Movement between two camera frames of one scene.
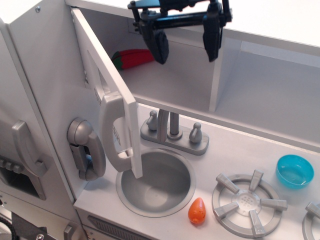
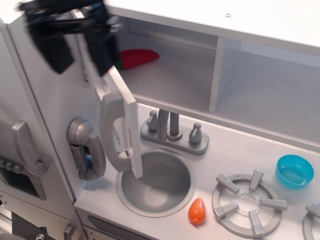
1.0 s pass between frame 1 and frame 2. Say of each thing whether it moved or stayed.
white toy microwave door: stayed
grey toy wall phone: stayed
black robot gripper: moved
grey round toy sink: stayed
